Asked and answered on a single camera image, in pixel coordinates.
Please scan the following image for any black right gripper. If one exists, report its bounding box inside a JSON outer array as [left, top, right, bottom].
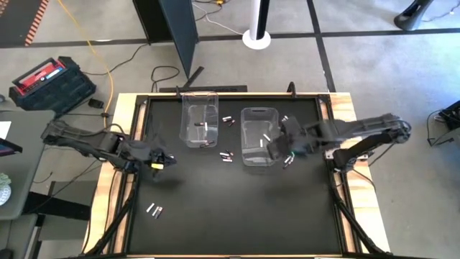
[[266, 115, 311, 162]]

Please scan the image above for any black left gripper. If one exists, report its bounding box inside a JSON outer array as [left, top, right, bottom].
[[133, 138, 178, 173]]

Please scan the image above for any clear plastic bin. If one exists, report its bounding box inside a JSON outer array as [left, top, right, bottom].
[[239, 106, 281, 168], [178, 90, 220, 148]]

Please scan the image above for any black table mat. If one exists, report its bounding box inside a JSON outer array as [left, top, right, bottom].
[[127, 96, 342, 255]]

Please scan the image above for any black partition foot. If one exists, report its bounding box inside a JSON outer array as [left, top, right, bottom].
[[158, 65, 249, 94]]

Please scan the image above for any white pole round base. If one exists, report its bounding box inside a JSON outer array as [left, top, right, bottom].
[[241, 0, 272, 50]]

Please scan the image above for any black side table base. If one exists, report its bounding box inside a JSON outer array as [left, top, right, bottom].
[[22, 179, 91, 222]]

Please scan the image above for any black partition panel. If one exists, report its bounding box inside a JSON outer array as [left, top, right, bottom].
[[132, 0, 200, 79]]

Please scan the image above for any red black toolbox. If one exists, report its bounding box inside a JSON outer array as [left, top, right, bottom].
[[8, 55, 97, 117]]

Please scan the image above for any grey side table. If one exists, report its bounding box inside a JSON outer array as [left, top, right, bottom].
[[0, 109, 56, 221]]

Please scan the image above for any dark tablet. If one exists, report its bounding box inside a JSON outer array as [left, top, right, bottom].
[[0, 137, 24, 158]]

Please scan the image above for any patterned white green plate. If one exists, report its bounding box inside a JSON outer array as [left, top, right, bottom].
[[0, 172, 13, 207]]

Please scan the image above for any black device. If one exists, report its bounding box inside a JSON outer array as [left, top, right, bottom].
[[437, 99, 460, 131]]

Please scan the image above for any black curved stand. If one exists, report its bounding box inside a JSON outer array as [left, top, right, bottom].
[[393, 0, 436, 32]]

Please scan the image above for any black orange striped mat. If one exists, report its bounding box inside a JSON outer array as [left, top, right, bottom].
[[0, 0, 50, 47]]

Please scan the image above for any looped black floor cable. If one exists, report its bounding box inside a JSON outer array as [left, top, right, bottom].
[[149, 65, 180, 94]]

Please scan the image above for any long black floor cable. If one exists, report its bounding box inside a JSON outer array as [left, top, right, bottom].
[[81, 42, 149, 77]]

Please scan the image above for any white floor cable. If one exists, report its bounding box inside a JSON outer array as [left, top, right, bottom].
[[192, 1, 245, 36]]

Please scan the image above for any yellow floor cable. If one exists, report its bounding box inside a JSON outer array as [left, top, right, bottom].
[[56, 0, 115, 109]]

